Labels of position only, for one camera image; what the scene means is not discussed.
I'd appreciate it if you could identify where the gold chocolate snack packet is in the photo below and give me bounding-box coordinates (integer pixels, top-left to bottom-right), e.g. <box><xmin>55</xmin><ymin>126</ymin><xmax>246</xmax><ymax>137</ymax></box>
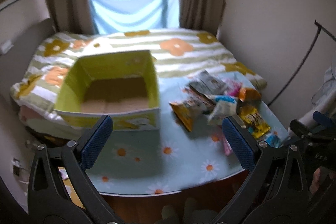
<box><xmin>239</xmin><ymin>105</ymin><xmax>270</xmax><ymax>139</ymax></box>

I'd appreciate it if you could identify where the orange waffle snack packet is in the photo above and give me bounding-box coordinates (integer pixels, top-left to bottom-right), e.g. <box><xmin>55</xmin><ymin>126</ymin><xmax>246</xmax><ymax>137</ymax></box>
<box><xmin>238</xmin><ymin>88</ymin><xmax>261</xmax><ymax>102</ymax></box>

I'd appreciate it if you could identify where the white blue snack packet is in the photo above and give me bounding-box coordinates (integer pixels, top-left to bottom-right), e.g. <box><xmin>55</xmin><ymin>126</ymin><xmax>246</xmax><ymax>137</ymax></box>
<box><xmin>207</xmin><ymin>96</ymin><xmax>238</xmax><ymax>125</ymax></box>

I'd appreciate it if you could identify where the pink white snack packet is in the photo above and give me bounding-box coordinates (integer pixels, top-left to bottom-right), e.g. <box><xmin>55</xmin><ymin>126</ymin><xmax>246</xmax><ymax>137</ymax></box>
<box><xmin>224</xmin><ymin>79</ymin><xmax>242</xmax><ymax>97</ymax></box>

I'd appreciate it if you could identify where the person's right hand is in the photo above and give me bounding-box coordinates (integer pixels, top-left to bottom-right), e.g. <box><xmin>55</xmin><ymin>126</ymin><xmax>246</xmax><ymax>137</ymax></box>
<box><xmin>309</xmin><ymin>166</ymin><xmax>335</xmax><ymax>195</ymax></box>

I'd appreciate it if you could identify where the light blue daisy tablecloth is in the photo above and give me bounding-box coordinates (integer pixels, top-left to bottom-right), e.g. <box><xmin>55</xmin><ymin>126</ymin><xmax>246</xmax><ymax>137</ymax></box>
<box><xmin>85</xmin><ymin>72</ymin><xmax>289</xmax><ymax>196</ymax></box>

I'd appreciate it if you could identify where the striped floral duvet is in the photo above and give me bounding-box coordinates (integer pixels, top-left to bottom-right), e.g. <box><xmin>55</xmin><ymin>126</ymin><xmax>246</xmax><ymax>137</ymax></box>
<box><xmin>9</xmin><ymin>28</ymin><xmax>267</xmax><ymax>123</ymax></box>

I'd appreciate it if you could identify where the yellow orange snack packet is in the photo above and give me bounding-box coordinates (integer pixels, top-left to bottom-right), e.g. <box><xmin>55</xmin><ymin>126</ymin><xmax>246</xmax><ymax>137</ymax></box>
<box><xmin>169</xmin><ymin>97</ymin><xmax>212</xmax><ymax>132</ymax></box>

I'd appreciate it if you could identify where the grey white snack packet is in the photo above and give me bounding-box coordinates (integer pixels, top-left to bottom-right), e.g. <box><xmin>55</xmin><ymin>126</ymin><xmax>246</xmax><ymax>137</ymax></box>
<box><xmin>188</xmin><ymin>71</ymin><xmax>228</xmax><ymax>95</ymax></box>

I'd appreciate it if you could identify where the yellow-green cardboard box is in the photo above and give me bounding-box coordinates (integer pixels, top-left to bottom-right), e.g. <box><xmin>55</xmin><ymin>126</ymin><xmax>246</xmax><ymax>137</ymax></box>
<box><xmin>54</xmin><ymin>50</ymin><xmax>161</xmax><ymax>131</ymax></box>

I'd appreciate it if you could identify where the light blue hanging sheet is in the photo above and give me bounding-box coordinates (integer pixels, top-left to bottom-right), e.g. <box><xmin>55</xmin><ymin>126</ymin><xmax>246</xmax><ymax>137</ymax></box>
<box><xmin>90</xmin><ymin>0</ymin><xmax>179</xmax><ymax>35</ymax></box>

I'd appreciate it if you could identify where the black cable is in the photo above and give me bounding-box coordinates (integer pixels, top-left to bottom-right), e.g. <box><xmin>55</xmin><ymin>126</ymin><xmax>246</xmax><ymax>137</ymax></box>
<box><xmin>267</xmin><ymin>19</ymin><xmax>336</xmax><ymax>107</ymax></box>

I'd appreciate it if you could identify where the white wall switch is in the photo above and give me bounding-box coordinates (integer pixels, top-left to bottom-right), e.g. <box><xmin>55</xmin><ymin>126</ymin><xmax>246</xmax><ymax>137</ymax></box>
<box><xmin>0</xmin><ymin>40</ymin><xmax>13</xmax><ymax>55</ymax></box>

